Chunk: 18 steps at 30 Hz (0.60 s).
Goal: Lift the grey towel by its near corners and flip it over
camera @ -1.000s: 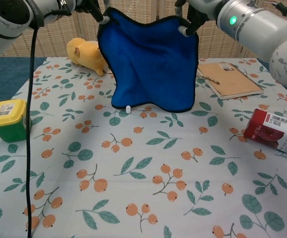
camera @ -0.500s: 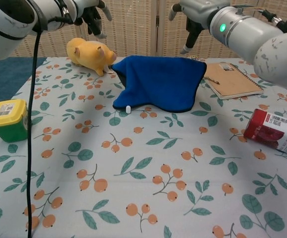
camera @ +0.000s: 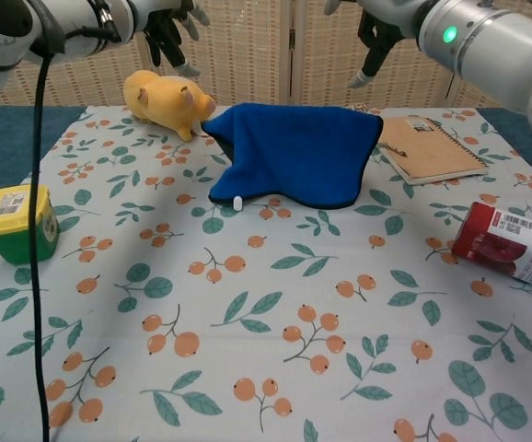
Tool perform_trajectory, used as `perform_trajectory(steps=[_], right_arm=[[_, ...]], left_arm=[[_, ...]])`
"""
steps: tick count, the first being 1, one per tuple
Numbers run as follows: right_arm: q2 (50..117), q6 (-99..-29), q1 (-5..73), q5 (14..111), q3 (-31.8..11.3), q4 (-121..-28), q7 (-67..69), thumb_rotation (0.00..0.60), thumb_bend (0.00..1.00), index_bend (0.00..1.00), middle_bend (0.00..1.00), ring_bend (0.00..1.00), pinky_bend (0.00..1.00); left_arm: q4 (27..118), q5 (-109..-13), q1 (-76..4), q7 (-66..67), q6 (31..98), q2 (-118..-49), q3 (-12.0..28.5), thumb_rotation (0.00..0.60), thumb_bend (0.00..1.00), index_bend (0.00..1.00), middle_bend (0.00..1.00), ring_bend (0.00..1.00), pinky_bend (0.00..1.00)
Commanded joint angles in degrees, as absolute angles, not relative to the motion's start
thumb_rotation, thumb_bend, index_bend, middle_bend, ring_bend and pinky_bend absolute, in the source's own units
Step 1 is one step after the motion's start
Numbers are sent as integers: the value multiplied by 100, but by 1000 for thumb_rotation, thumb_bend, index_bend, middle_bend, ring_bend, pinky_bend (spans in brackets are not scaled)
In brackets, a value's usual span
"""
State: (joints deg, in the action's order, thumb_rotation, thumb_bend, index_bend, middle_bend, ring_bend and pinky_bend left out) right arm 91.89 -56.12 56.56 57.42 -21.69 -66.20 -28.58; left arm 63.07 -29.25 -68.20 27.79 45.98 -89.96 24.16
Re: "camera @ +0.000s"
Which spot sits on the brown spiral notebook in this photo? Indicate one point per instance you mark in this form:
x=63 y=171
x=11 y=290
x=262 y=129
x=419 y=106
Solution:
x=431 y=149

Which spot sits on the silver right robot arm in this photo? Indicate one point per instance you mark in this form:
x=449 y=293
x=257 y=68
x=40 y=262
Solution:
x=491 y=46

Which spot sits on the teal fabric table cover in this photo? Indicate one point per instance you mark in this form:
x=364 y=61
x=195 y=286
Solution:
x=3 y=138

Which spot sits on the blue grey microfiber towel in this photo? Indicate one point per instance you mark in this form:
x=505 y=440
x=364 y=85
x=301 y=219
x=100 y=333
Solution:
x=303 y=152

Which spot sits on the green container yellow lid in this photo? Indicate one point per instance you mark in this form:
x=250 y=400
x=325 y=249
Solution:
x=8 y=230

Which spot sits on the red white box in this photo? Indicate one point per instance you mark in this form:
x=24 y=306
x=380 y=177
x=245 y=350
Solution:
x=491 y=239

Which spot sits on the bamboo folding screen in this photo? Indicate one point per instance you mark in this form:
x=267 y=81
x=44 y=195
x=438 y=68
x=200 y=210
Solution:
x=257 y=60

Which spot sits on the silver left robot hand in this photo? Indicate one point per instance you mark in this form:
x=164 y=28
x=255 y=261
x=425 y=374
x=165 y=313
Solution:
x=165 y=32

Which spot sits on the yellow plush animal toy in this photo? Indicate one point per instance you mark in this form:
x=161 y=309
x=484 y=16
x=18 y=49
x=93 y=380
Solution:
x=165 y=103

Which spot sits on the floral print tablecloth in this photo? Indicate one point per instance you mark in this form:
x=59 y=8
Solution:
x=247 y=285

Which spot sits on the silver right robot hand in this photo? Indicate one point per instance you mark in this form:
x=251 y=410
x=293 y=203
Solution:
x=385 y=23

